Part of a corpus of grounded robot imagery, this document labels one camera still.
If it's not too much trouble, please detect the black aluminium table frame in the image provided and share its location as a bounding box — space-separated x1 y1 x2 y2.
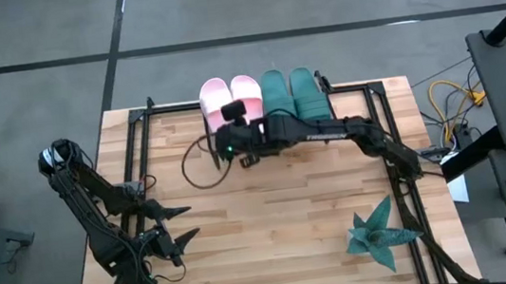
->
50 60 485 284

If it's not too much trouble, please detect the pink foam slide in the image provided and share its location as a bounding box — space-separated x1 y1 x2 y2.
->
228 72 266 126
197 76 237 134

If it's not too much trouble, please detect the yellow cable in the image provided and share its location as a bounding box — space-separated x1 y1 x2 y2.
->
426 75 491 142

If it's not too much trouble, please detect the teal artificial succulent plant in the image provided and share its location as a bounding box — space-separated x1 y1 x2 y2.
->
339 191 429 279

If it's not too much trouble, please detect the green foam slide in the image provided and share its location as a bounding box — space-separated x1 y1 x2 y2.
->
257 66 300 121
286 64 333 125

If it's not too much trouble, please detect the white paper sheet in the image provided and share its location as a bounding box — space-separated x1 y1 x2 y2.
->
441 149 472 206

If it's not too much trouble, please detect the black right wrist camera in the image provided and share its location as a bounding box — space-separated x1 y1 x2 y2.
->
219 98 250 123

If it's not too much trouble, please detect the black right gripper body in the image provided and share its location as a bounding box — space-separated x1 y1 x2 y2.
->
211 116 269 164

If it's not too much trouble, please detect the black power strip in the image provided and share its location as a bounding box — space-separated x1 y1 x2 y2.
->
450 120 475 152

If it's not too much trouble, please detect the dark wrist camera cable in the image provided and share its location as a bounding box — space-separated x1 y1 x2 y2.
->
178 131 243 193

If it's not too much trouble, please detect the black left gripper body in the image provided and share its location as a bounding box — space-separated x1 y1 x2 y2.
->
133 199 186 274

